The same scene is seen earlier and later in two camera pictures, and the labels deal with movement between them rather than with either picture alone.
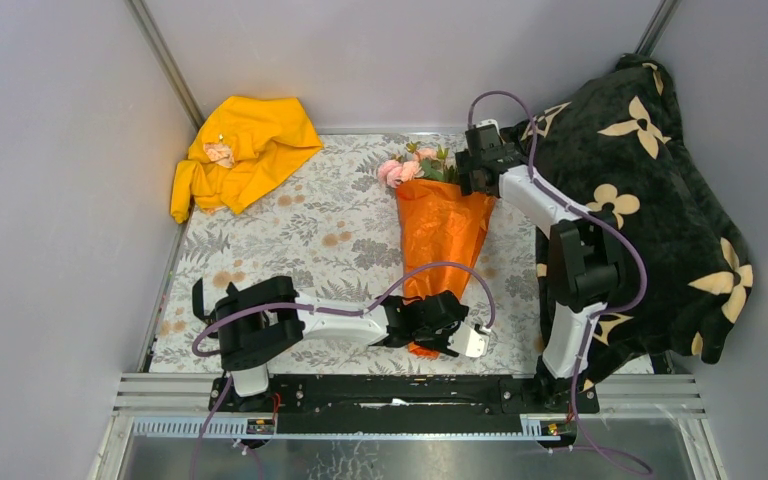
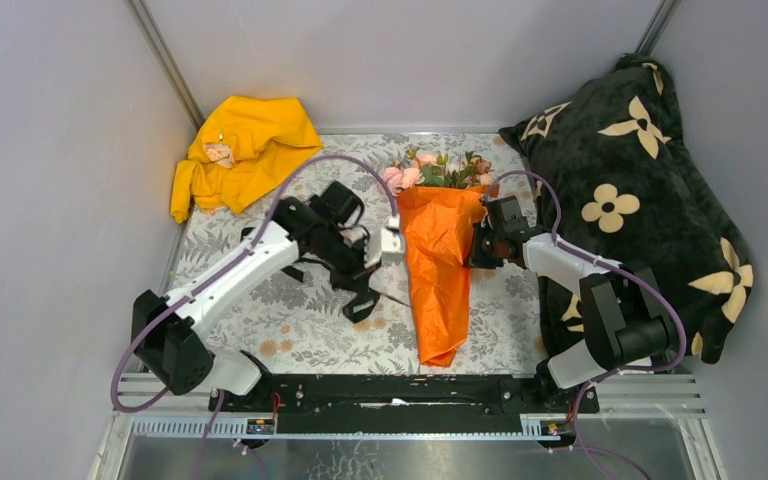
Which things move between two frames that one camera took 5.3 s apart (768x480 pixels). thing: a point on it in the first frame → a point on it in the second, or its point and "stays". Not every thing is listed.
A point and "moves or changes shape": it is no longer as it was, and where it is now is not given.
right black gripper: (466, 165) → (477, 260)
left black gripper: (441, 345) → (357, 278)
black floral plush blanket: (616, 149) stays
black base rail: (408, 404) stays
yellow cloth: (242, 145) stays
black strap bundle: (198, 302) moves or changes shape
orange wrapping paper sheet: (440, 223) stays
